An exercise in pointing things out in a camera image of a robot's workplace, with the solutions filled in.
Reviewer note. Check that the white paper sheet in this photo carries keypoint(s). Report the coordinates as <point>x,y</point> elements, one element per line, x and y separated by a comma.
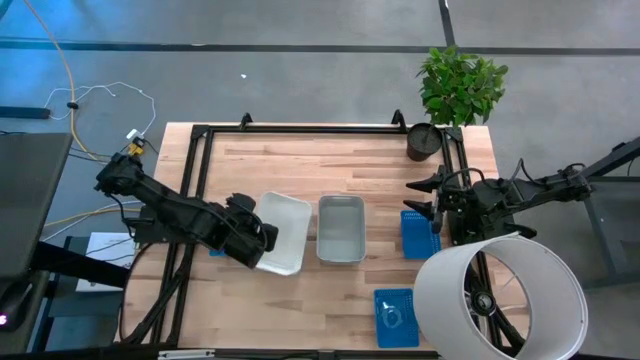
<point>107,250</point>

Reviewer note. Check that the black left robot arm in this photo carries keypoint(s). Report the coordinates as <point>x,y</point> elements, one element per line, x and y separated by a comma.
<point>165,205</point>

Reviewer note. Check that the green leafy plant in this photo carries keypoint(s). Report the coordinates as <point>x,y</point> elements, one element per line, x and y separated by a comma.
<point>460,85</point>

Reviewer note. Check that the yellow connector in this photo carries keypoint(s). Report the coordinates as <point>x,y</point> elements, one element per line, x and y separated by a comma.
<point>136,149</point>

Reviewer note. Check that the blue mesh plastic basket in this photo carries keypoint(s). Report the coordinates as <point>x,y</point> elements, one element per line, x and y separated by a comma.
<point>417,240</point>
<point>400,340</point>
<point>216,253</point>

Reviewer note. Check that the black device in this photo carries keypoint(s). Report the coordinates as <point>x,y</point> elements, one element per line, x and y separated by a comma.
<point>20,300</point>

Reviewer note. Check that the grey metal stand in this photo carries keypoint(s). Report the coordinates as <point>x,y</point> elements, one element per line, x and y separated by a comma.
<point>600,225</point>

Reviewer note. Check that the white plug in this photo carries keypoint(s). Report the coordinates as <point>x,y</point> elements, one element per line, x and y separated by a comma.
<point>134,134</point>

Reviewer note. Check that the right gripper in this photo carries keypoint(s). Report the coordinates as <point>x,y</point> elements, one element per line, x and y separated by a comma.
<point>457,202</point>

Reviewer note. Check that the black stand beam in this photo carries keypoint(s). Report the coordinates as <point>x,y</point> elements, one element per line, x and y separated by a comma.
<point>75,262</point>

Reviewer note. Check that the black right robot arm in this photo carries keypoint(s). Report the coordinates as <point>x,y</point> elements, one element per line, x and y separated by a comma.
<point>500,205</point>

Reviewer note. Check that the black bar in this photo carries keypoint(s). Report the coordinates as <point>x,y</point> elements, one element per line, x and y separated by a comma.
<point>25,112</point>

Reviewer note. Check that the white drum lamp shade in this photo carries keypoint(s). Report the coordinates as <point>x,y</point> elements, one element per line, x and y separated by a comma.
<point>440,300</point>

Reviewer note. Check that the dark grey desk top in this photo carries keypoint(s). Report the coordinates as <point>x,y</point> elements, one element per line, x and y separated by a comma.
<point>30,200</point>

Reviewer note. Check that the black aluminium frame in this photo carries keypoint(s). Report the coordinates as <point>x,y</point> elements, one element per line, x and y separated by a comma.
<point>310,130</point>

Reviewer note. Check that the white plastic basket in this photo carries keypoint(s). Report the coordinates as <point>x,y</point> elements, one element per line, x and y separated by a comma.
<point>285,225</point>

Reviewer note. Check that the silver aluminium profile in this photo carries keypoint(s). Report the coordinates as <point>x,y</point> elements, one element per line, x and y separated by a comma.
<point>185,354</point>

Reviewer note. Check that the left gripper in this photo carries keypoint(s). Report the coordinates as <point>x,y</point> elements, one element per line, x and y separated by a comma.
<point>240,235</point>

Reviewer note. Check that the grey plastic basket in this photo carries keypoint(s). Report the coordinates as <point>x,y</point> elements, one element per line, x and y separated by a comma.
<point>341,232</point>

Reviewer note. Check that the clear plastic round object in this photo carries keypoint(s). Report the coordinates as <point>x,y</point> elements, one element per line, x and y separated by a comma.
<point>393,315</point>

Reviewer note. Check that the black plant pot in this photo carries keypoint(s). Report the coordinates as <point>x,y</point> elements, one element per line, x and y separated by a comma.
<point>424,142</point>

